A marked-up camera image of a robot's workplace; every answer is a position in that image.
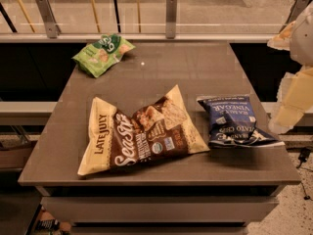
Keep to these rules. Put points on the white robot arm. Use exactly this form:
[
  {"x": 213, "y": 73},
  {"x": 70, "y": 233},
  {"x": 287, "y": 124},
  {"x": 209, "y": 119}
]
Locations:
[{"x": 301, "y": 49}]

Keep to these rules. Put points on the brown Late July chip bag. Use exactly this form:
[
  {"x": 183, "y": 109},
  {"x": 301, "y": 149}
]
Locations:
[{"x": 161, "y": 130}]

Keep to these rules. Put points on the metal railing bracket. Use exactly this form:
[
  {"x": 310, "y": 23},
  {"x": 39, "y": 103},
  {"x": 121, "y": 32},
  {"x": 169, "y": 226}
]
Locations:
[
  {"x": 297, "y": 7},
  {"x": 51, "y": 27},
  {"x": 170, "y": 19}
]

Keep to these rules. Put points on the middle metal railing bracket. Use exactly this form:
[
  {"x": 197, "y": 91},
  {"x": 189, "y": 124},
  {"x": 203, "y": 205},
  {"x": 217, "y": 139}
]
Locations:
[{"x": 170, "y": 19}]

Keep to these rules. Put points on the green rice chip bag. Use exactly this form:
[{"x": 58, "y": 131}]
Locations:
[{"x": 96, "y": 58}]

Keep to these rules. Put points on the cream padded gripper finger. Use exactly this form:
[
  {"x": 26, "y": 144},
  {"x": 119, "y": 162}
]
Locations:
[
  {"x": 282, "y": 41},
  {"x": 294, "y": 98}
]

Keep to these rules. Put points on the right metal railing bracket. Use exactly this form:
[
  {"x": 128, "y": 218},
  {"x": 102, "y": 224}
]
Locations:
[{"x": 297, "y": 7}]

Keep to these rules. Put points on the left metal railing bracket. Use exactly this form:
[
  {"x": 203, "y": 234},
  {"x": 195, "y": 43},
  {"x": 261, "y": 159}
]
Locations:
[{"x": 51, "y": 27}]

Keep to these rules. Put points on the blue salt vinegar chip bag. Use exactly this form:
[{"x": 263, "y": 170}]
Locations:
[{"x": 232, "y": 123}]

